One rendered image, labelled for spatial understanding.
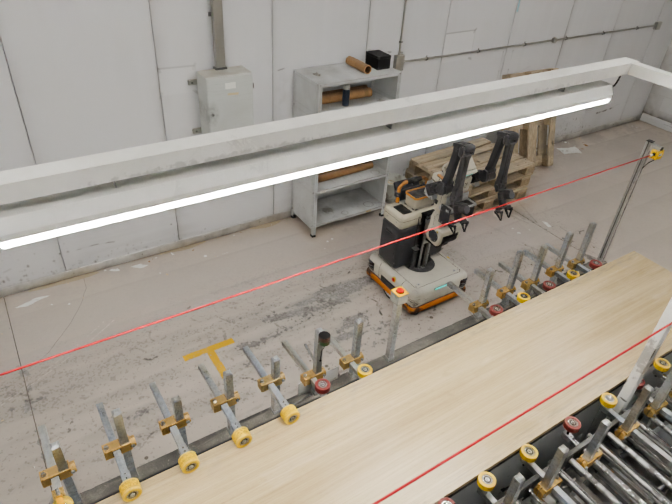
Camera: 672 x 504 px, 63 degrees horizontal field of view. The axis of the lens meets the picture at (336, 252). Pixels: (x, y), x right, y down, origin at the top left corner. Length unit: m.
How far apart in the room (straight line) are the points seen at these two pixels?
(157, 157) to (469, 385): 2.10
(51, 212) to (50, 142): 3.22
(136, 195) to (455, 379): 2.06
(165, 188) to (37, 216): 0.31
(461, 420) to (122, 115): 3.38
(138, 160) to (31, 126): 3.18
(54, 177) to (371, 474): 1.82
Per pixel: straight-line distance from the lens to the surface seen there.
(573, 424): 3.09
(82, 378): 4.40
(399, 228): 4.49
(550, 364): 3.34
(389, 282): 4.75
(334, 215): 5.65
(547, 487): 2.84
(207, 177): 1.58
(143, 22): 4.60
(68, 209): 1.51
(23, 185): 1.48
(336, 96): 5.28
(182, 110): 4.88
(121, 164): 1.50
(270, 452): 2.68
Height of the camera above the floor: 3.11
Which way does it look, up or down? 36 degrees down
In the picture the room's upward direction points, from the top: 4 degrees clockwise
